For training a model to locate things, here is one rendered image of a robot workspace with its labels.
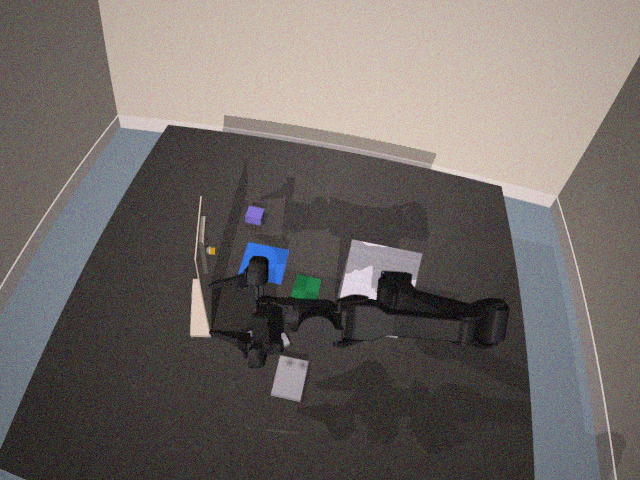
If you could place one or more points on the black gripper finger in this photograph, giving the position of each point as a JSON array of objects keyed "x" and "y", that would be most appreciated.
[
  {"x": 238, "y": 281},
  {"x": 236, "y": 338}
]

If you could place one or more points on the green square mat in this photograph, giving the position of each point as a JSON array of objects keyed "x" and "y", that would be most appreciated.
[{"x": 306, "y": 287}]

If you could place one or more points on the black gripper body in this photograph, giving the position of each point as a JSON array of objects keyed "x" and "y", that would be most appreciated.
[{"x": 258, "y": 276}]

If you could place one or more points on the small purple cube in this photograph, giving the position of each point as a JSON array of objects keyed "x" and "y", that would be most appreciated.
[{"x": 255, "y": 215}]

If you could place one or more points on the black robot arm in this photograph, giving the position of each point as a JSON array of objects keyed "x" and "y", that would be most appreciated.
[{"x": 399, "y": 310}]

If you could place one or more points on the blue square mat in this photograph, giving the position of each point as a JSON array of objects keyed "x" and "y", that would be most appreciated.
[{"x": 277, "y": 260}]

